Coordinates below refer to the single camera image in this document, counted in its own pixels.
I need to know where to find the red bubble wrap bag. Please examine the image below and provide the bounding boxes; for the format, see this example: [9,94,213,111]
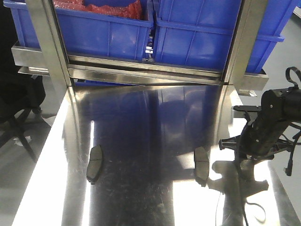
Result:
[53,0,143,20]

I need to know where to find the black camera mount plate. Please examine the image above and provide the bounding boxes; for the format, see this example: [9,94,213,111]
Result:
[233,105,261,113]

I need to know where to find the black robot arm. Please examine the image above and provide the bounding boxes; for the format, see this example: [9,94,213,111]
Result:
[219,87,301,160]

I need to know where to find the brake pad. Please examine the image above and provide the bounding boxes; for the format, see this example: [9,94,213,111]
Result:
[86,145,103,185]
[194,147,209,187]

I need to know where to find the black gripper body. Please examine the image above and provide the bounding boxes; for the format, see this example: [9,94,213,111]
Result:
[219,89,296,160]

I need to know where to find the stainless steel rack frame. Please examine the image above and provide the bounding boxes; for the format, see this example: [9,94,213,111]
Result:
[12,0,268,99]

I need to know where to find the left blue plastic crate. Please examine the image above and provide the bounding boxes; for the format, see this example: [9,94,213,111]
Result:
[3,0,154,61]

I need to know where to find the black office chair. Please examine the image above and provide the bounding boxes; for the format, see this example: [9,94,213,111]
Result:
[0,1,46,162]

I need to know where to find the blue plastic crate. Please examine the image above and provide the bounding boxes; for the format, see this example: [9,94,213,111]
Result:
[3,0,154,61]
[153,0,298,73]

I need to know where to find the right blue plastic crate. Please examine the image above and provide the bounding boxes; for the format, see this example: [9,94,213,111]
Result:
[153,0,298,73]

